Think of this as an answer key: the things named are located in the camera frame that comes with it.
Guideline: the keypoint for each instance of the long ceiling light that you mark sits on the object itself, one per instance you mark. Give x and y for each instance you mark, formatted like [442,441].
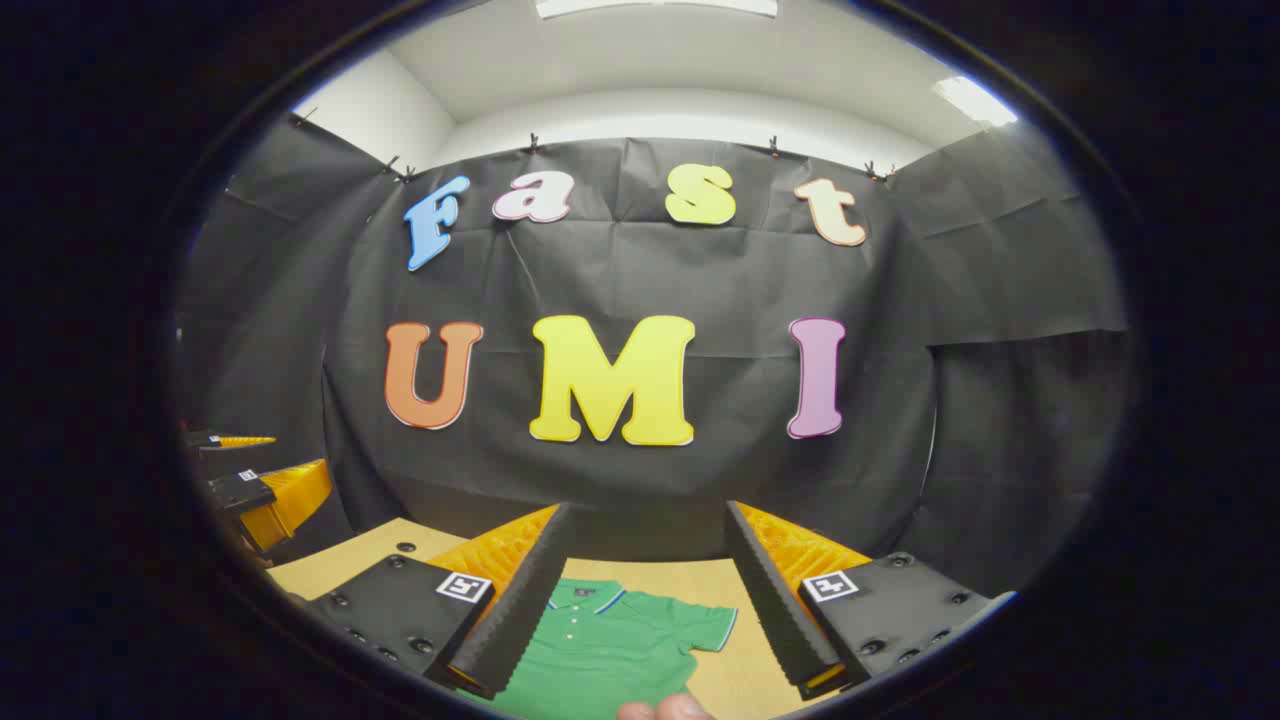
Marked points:
[655,7]

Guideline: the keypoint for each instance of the green T-shirt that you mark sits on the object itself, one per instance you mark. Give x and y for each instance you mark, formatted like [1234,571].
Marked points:
[610,660]

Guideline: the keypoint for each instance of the square ceiling light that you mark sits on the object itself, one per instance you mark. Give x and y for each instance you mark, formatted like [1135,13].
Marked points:
[975,100]

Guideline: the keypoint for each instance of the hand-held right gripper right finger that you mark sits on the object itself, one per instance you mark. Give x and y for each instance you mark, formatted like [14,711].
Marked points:
[775,610]

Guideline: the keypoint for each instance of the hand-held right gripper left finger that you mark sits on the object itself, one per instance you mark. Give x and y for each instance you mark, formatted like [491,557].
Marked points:
[525,610]

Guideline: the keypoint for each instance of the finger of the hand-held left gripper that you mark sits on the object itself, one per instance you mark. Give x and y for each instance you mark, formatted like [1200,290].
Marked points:
[240,492]
[215,440]

